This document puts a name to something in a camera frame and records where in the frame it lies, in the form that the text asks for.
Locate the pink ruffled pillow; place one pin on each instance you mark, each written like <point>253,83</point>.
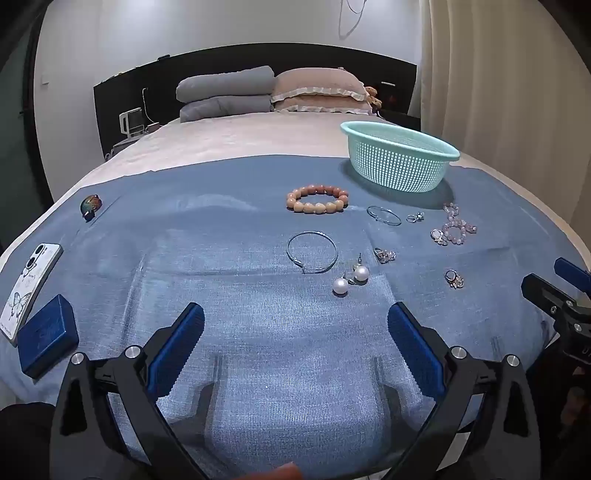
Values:
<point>314,83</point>
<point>323,106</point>

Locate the beige curtain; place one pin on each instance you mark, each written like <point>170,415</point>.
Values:
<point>485,92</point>

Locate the person's dark clothing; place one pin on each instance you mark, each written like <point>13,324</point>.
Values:
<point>23,443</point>

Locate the blue cloth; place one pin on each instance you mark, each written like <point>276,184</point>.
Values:
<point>207,277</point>

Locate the brown teddy bear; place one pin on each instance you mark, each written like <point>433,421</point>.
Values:
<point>373,94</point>

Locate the blue jewelry box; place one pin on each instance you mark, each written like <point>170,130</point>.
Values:
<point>46,337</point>

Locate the white pearl earring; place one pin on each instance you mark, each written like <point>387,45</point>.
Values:
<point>360,274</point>
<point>340,287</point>

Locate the grey pillow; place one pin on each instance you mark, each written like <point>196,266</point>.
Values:
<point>221,108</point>
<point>226,83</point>

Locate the black nightstand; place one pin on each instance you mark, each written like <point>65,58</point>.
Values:
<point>399,119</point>

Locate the white bedside device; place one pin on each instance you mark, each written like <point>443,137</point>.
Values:
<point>131,121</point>

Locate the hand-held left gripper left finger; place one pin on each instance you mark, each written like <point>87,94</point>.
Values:
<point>178,350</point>

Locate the clear crystal earrings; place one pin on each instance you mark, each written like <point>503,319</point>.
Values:
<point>383,255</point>

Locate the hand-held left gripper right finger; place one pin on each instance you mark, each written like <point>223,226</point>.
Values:
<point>415,350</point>

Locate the black headboard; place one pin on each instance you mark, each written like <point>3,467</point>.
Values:
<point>138,87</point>

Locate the teal plastic basket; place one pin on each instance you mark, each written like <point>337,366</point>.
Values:
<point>397,166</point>

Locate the large silver hoop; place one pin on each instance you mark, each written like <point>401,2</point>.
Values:
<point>288,253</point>

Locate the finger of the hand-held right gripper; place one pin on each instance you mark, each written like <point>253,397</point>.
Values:
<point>545,293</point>
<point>572,272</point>

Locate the thin silver bangle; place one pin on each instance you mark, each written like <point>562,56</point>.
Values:
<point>369,211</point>

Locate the white butterfly phone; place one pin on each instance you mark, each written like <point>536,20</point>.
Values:
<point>27,286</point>

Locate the person's left hand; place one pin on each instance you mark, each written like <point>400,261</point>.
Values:
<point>277,473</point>

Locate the bed with beige sheet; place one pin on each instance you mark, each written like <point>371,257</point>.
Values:
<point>231,134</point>

